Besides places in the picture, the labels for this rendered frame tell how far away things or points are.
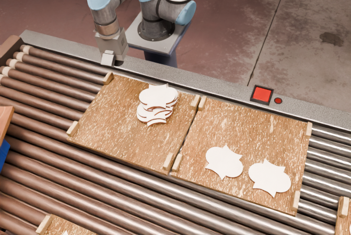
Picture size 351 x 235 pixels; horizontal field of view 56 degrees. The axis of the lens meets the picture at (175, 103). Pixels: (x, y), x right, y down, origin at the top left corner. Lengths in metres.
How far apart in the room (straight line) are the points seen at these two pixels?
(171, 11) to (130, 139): 0.59
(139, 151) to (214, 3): 2.34
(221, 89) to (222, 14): 1.88
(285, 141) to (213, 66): 1.58
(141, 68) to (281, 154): 0.69
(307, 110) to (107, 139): 0.76
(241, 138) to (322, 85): 1.58
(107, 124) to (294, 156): 0.68
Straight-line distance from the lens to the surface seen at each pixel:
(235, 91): 1.36
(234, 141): 1.20
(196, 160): 1.16
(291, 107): 1.34
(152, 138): 1.22
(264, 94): 1.35
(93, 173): 1.22
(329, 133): 1.31
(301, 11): 3.31
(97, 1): 1.06
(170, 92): 1.25
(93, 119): 1.32
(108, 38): 1.15
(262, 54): 2.84
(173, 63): 1.79
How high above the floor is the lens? 1.96
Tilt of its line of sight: 52 degrees down
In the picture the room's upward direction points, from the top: 7 degrees counter-clockwise
